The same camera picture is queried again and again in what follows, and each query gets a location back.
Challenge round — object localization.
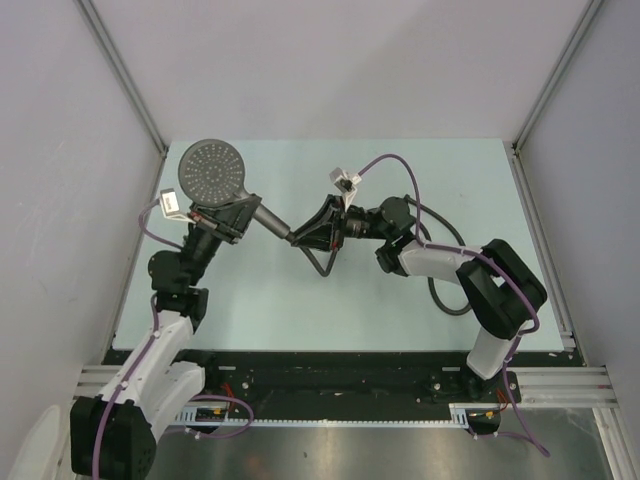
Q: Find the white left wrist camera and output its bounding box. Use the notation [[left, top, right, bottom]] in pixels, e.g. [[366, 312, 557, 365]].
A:
[[159, 188, 193, 223]]

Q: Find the slotted cable duct rail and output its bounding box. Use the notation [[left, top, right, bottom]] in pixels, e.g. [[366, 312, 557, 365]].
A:
[[168, 404, 512, 431]]

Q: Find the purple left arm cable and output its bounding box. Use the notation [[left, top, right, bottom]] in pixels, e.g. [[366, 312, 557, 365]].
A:
[[92, 199, 189, 479]]

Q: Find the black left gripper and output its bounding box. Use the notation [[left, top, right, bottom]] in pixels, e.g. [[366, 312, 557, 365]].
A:
[[182, 196, 262, 287]]

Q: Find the dark grey flexible hose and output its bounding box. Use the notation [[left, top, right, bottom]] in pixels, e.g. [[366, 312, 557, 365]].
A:
[[299, 199, 474, 316]]

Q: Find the left aluminium frame post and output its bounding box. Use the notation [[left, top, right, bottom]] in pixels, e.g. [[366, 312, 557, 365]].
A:
[[74, 0, 168, 157]]

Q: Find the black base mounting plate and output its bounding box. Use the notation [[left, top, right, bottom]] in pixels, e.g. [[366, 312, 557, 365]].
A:
[[102, 349, 524, 421]]

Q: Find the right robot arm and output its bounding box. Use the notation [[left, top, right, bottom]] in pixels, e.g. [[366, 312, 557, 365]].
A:
[[288, 195, 547, 401]]

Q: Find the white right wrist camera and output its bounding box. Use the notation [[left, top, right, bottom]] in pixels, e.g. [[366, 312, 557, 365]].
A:
[[329, 168, 362, 210]]

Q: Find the right aluminium frame post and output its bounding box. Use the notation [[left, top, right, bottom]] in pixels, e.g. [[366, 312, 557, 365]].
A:
[[511, 0, 608, 154]]

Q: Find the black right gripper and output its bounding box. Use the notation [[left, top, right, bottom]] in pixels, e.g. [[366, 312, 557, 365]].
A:
[[292, 192, 391, 250]]

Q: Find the grey shower head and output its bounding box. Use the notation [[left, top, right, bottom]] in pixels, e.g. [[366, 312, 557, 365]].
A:
[[178, 139, 293, 242]]

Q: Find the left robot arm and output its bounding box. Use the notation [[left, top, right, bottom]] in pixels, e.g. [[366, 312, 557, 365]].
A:
[[70, 189, 261, 479]]

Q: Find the aluminium frame post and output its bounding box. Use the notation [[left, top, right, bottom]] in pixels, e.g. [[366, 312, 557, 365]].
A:
[[74, 0, 168, 157], [511, 0, 608, 154]]

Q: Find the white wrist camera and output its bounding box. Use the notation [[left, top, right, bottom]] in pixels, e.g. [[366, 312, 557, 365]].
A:
[[329, 168, 362, 210], [159, 188, 193, 223]]

